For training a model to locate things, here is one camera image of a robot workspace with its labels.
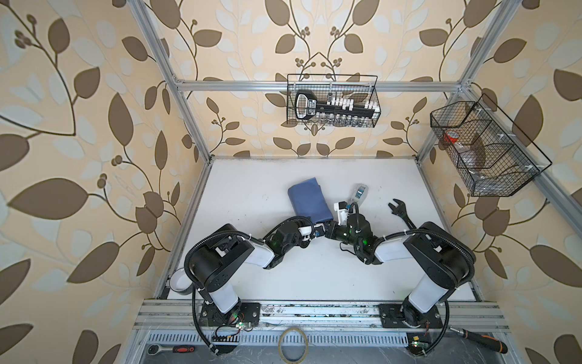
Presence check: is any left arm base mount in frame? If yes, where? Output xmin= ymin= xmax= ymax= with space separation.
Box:
xmin=199 ymin=302 xmax=262 ymax=330

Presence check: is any orange black screwdriver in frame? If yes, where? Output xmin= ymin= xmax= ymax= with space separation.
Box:
xmin=449 ymin=327 xmax=509 ymax=354

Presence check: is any ratchet wrench red handle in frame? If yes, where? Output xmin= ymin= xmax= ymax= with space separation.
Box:
xmin=146 ymin=344 xmax=196 ymax=356

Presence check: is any clear tape roll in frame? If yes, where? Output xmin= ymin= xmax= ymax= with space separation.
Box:
xmin=277 ymin=327 xmax=309 ymax=364

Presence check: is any grey tape dispenser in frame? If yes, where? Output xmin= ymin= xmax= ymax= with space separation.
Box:
xmin=349 ymin=184 xmax=368 ymax=206

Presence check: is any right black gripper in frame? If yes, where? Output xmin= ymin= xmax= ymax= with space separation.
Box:
xmin=316 ymin=219 xmax=362 ymax=250

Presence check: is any black adjustable wrench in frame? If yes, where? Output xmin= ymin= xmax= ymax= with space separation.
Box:
xmin=388 ymin=199 xmax=417 ymax=230

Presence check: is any black socket set holder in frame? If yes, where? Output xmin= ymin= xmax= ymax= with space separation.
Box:
xmin=291 ymin=89 xmax=381 ymax=123

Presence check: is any back black wire basket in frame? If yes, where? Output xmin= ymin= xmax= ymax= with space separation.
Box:
xmin=286 ymin=73 xmax=382 ymax=128

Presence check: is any light blue wrapping paper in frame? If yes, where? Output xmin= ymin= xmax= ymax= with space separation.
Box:
xmin=287 ymin=177 xmax=333 ymax=224

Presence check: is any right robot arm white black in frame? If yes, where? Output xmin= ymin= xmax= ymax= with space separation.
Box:
xmin=325 ymin=213 xmax=476 ymax=316

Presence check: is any black wire basket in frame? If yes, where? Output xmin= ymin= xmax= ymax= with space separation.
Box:
xmin=430 ymin=94 xmax=552 ymax=197
xmin=286 ymin=73 xmax=382 ymax=128

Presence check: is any aluminium mounting rail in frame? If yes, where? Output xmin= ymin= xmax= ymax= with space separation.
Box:
xmin=134 ymin=300 xmax=511 ymax=333

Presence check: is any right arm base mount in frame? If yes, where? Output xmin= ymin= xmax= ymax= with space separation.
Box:
xmin=377 ymin=303 xmax=443 ymax=330

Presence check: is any right black wire basket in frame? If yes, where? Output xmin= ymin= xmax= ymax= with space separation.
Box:
xmin=430 ymin=94 xmax=552 ymax=197

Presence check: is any white tape roll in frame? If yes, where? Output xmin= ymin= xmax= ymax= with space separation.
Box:
xmin=170 ymin=268 xmax=193 ymax=296

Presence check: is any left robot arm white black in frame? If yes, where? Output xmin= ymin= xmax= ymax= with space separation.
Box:
xmin=183 ymin=216 xmax=316 ymax=315

